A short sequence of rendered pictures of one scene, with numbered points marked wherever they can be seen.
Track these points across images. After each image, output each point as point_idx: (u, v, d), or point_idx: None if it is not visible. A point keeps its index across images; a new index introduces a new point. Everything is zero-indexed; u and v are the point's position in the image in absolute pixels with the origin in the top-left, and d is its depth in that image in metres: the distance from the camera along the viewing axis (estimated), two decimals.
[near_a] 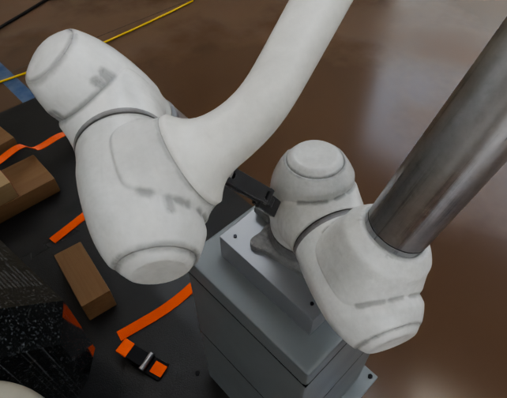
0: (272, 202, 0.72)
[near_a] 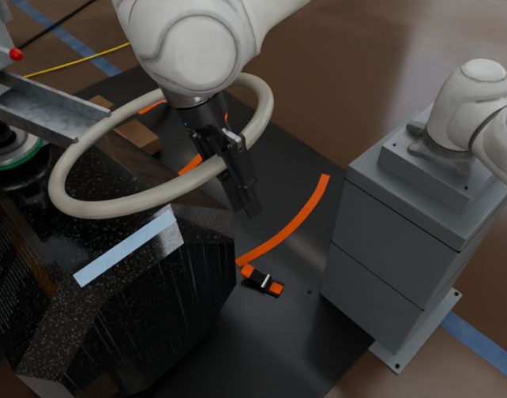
0: None
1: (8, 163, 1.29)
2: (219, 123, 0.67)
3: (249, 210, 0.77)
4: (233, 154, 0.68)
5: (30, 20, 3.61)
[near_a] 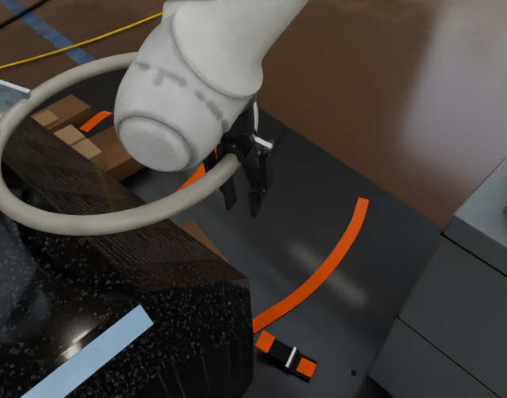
0: (221, 187, 0.79)
1: None
2: (252, 131, 0.65)
3: (254, 210, 0.78)
4: (262, 160, 0.68)
5: None
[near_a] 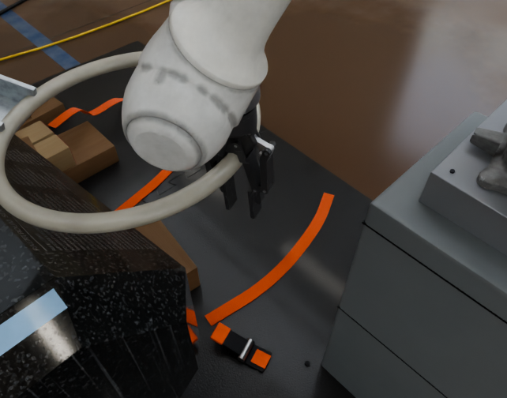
0: (222, 186, 0.79)
1: None
2: (253, 132, 0.65)
3: (254, 211, 0.78)
4: (263, 162, 0.68)
5: None
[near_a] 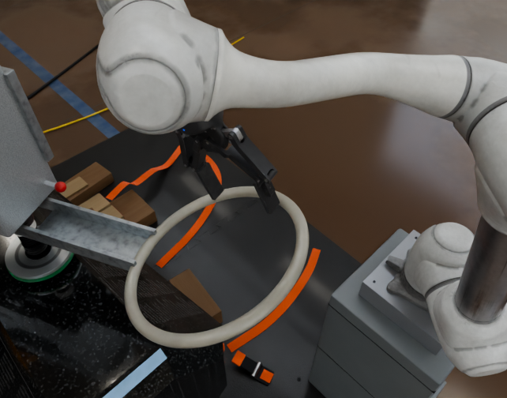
0: None
1: None
2: (219, 125, 0.66)
3: (268, 205, 0.73)
4: (237, 148, 0.66)
5: (29, 73, 3.68)
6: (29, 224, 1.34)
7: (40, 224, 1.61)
